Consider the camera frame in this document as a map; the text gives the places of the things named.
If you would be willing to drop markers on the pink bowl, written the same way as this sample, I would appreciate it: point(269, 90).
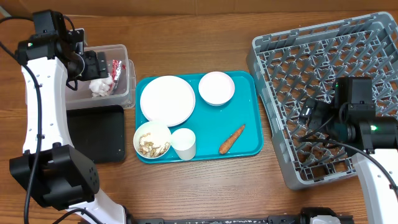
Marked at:
point(216, 88)

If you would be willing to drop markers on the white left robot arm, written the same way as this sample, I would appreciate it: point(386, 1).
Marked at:
point(52, 172)

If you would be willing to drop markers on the clear plastic bin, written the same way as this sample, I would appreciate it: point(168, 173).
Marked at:
point(124, 95)

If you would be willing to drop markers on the large pink plate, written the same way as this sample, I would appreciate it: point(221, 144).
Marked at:
point(168, 99)

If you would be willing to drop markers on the orange carrot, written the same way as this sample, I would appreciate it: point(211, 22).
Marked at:
point(228, 143)

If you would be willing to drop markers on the black tray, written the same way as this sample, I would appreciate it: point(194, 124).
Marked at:
point(99, 133)

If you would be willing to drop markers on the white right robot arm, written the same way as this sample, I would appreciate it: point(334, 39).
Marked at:
point(350, 121)

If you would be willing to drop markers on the large white napkin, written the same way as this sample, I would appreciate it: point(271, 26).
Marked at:
point(101, 87)

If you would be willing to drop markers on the teal plastic tray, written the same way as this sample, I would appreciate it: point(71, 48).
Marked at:
point(212, 125)

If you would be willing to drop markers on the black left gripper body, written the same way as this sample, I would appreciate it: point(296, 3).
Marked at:
point(86, 67)

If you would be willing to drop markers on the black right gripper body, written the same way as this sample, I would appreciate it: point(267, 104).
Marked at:
point(319, 116)

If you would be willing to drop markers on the white paper cup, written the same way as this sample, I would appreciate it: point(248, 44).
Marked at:
point(184, 143)

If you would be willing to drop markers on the red snack wrapper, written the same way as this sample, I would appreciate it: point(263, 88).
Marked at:
point(115, 71)

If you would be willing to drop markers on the bowl of food scraps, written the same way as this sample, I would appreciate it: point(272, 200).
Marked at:
point(152, 140)

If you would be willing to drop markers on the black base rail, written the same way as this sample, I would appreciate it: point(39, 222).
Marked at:
point(307, 215)

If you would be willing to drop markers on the grey dishwasher rack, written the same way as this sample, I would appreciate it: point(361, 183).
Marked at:
point(290, 66)

